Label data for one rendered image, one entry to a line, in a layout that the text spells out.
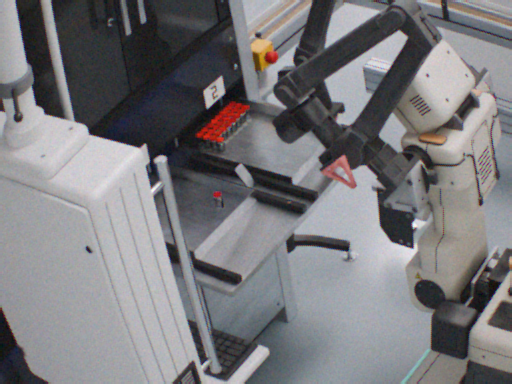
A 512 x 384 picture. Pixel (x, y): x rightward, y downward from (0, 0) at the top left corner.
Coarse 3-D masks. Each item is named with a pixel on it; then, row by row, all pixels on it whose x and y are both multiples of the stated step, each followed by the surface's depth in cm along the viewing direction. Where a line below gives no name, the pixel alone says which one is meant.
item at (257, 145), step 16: (256, 112) 329; (272, 112) 326; (256, 128) 323; (272, 128) 322; (240, 144) 318; (256, 144) 317; (272, 144) 316; (288, 144) 315; (304, 144) 314; (320, 144) 311; (224, 160) 309; (240, 160) 312; (256, 160) 311; (272, 160) 310; (288, 160) 309; (304, 160) 308; (272, 176) 302; (288, 176) 298
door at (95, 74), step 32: (32, 0) 241; (64, 0) 252; (96, 0) 262; (32, 32) 245; (64, 32) 256; (96, 32) 267; (32, 64) 249; (64, 64) 260; (96, 64) 271; (96, 96) 275
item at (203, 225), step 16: (176, 176) 311; (192, 176) 307; (208, 176) 303; (160, 192) 306; (176, 192) 305; (192, 192) 304; (208, 192) 303; (224, 192) 302; (240, 192) 299; (160, 208) 301; (192, 208) 299; (208, 208) 298; (224, 208) 297; (240, 208) 293; (160, 224) 296; (192, 224) 294; (208, 224) 293; (224, 224) 288; (192, 240) 289; (208, 240) 284; (192, 256) 282
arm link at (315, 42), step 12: (312, 0) 285; (324, 0) 282; (312, 12) 287; (324, 12) 285; (312, 24) 289; (324, 24) 287; (312, 36) 290; (324, 36) 291; (300, 48) 293; (312, 48) 292; (324, 48) 296
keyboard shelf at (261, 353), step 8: (256, 352) 265; (264, 352) 265; (248, 360) 263; (256, 360) 263; (240, 368) 261; (248, 368) 261; (256, 368) 263; (208, 376) 260; (232, 376) 259; (240, 376) 259; (248, 376) 260
